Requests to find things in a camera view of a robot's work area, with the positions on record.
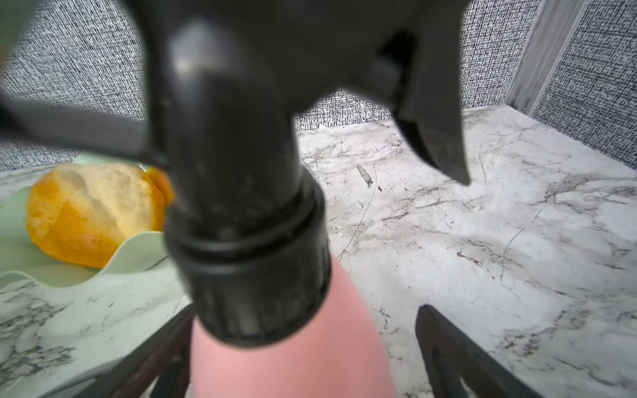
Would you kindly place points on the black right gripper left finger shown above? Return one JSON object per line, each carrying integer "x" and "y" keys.
{"x": 161, "y": 363}

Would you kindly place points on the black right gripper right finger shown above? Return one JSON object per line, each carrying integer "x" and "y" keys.
{"x": 455, "y": 364}

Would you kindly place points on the yellow mango slice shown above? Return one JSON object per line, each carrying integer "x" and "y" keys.
{"x": 161, "y": 180}

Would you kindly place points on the green scalloped plate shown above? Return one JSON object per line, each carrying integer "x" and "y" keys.
{"x": 21, "y": 259}

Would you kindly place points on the opaque pink spray bottle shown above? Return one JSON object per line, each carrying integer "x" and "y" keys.
{"x": 339, "y": 353}

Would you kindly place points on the orange bread roll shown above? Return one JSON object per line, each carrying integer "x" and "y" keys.
{"x": 82, "y": 213}

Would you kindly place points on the black spray nozzle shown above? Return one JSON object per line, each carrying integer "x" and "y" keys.
{"x": 225, "y": 79}

